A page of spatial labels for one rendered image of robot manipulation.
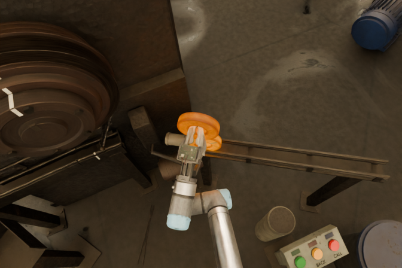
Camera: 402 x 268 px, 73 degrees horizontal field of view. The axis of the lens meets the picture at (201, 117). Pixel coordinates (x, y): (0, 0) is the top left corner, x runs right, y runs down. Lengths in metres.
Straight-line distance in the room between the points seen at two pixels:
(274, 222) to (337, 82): 1.37
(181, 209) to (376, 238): 0.95
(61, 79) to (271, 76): 1.73
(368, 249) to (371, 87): 1.30
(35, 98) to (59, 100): 0.05
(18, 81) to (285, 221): 1.11
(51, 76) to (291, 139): 1.60
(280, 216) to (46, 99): 1.02
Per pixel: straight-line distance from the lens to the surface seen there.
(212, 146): 1.19
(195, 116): 0.93
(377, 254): 1.54
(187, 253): 1.82
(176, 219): 0.93
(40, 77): 0.81
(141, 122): 1.17
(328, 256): 1.28
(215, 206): 1.00
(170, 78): 1.16
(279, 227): 1.32
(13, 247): 1.47
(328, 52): 2.53
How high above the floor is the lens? 1.81
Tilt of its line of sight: 62 degrees down
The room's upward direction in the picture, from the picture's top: 8 degrees counter-clockwise
